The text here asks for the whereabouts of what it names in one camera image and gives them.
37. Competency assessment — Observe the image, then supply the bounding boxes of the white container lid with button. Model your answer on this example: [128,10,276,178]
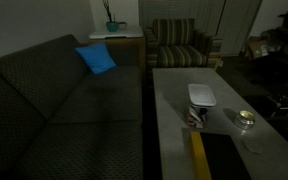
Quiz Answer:
[187,83,217,108]

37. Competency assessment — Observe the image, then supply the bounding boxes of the wooden side table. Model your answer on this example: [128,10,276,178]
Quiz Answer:
[87,35,148,78]

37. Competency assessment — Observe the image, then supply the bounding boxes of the striped armchair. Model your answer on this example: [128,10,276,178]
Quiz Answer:
[144,17,224,73]

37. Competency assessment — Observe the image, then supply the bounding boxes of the blue pillow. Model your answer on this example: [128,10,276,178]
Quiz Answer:
[74,41,118,76]

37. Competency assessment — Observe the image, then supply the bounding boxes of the clear storage container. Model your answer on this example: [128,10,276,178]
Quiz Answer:
[185,103,209,130]

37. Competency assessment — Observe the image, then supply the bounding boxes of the white tray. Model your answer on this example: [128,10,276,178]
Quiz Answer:
[88,25,145,41]

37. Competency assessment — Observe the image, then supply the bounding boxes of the small white pot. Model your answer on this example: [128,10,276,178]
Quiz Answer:
[117,21,129,31]

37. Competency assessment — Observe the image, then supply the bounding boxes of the teal plant pot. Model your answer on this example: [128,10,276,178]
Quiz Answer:
[105,13,120,33]

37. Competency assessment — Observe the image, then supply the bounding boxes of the tall thin plant stems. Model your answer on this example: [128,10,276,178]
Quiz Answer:
[101,0,114,23]

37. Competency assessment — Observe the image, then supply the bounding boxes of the dark patterned sofa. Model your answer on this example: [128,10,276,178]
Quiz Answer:
[0,33,145,180]

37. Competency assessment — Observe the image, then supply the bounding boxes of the black book with yellow edge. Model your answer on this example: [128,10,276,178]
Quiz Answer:
[188,130,253,180]

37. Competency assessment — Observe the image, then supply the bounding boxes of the glass candle jar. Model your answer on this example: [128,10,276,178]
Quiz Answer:
[233,109,256,131]

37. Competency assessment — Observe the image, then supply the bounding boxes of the cardboard box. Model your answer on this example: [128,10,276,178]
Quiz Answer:
[245,35,270,61]

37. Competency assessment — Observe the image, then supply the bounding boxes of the small round glass coaster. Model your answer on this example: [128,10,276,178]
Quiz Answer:
[243,139,265,155]

